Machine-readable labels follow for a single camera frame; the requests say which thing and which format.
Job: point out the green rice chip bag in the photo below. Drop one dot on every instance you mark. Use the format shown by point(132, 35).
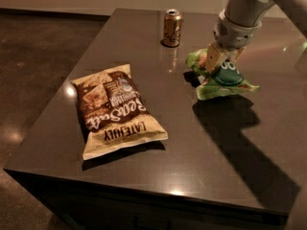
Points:
point(225, 81)

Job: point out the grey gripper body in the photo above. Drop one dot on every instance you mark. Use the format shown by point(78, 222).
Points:
point(236, 34)

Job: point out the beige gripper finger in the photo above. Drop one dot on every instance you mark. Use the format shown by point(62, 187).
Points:
point(235, 54)
point(216, 55)

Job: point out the brown Late July chip bag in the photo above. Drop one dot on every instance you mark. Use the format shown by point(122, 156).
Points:
point(113, 113)

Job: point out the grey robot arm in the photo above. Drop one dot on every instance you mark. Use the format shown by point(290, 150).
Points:
point(240, 21)

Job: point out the gold soda can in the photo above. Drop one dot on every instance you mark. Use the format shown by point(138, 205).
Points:
point(172, 28)

